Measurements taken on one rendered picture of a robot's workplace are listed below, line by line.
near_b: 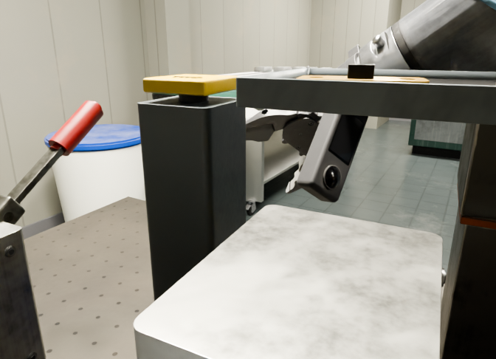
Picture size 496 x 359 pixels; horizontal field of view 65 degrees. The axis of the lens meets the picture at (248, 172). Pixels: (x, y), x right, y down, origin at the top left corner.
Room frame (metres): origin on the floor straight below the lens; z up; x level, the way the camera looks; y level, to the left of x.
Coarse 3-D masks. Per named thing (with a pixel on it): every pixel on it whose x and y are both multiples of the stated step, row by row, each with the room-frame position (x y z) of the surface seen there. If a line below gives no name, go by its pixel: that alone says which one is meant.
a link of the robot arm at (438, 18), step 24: (432, 0) 0.39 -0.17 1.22; (456, 0) 0.36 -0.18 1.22; (480, 0) 0.35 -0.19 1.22; (408, 24) 0.39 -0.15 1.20; (432, 24) 0.37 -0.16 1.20; (456, 24) 0.36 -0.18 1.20; (480, 24) 0.35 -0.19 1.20; (408, 48) 0.38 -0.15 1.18; (432, 48) 0.37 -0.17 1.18; (456, 48) 0.36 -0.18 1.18; (480, 48) 0.35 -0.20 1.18
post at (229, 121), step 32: (160, 128) 0.31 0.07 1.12; (192, 128) 0.30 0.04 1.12; (224, 128) 0.32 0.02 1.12; (160, 160) 0.31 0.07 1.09; (192, 160) 0.30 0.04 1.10; (224, 160) 0.32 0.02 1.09; (160, 192) 0.32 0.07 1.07; (192, 192) 0.30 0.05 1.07; (224, 192) 0.32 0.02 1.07; (160, 224) 0.32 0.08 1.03; (192, 224) 0.30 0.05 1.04; (224, 224) 0.31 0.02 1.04; (160, 256) 0.32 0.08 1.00; (192, 256) 0.30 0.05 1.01; (160, 288) 0.32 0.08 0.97
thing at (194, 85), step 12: (144, 84) 0.33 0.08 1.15; (156, 84) 0.32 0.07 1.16; (168, 84) 0.32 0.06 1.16; (180, 84) 0.31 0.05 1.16; (192, 84) 0.31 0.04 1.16; (204, 84) 0.30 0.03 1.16; (216, 84) 0.32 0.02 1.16; (228, 84) 0.33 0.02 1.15; (180, 96) 0.33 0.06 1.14; (192, 96) 0.33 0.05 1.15; (204, 96) 0.33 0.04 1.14
